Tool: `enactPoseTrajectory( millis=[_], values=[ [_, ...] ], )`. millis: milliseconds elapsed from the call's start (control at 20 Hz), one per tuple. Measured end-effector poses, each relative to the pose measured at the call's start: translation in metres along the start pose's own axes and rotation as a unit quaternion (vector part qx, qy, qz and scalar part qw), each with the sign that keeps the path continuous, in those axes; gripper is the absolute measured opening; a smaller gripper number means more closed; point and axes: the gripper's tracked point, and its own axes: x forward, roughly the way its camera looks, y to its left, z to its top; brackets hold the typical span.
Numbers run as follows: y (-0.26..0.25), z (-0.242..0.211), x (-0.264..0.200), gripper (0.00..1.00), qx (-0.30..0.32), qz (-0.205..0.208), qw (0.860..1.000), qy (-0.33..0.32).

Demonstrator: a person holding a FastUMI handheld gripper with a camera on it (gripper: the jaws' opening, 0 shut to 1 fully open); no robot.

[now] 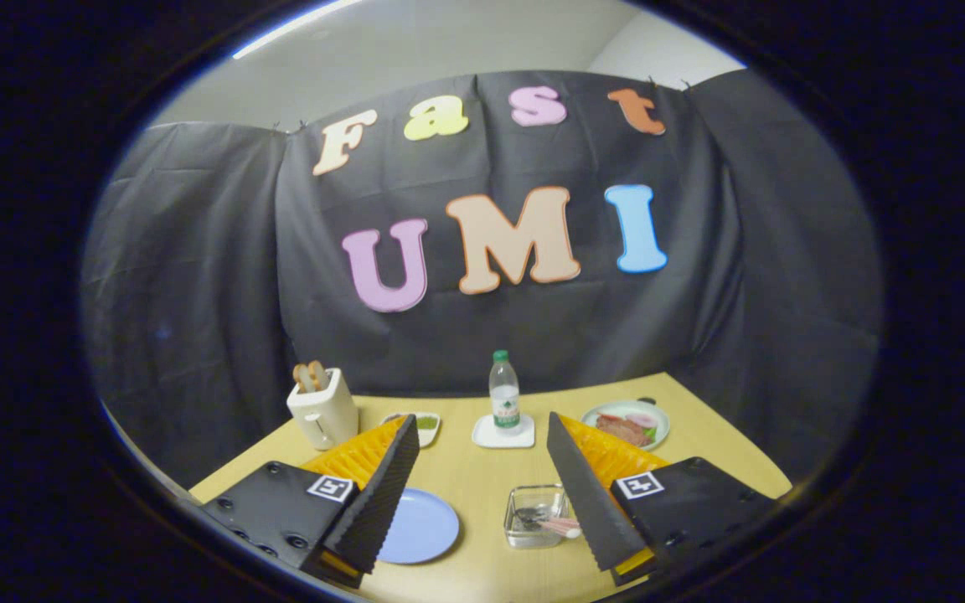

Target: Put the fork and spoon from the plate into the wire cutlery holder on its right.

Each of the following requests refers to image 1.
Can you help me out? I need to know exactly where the cream white toaster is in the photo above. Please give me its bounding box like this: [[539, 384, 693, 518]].
[[286, 368, 359, 451]]

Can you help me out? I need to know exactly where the fork with red checked handle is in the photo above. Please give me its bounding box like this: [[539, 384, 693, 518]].
[[524, 515, 582, 539]]

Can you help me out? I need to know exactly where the white square coaster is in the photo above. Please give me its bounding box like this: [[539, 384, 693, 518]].
[[472, 414, 536, 450]]

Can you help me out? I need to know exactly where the spoon with red checked handle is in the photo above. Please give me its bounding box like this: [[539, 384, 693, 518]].
[[516, 506, 581, 531]]

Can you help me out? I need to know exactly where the white divided snack dish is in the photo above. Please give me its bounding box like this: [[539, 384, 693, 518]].
[[382, 411, 441, 448]]

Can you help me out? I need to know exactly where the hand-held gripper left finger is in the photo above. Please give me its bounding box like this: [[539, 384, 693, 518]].
[[198, 414, 421, 587]]

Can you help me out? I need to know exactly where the clear box with metal drainer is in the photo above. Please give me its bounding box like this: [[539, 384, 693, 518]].
[[504, 484, 571, 549]]

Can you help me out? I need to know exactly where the clear water bottle green cap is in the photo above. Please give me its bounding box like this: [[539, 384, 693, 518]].
[[489, 350, 522, 435]]

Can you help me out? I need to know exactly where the blue round plate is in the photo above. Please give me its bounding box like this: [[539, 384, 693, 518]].
[[378, 488, 460, 564]]

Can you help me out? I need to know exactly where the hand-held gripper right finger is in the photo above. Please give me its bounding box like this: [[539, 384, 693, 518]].
[[546, 411, 777, 587]]

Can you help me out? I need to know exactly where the green-rimmed plate of meat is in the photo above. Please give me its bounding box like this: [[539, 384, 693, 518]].
[[581, 399, 671, 451]]

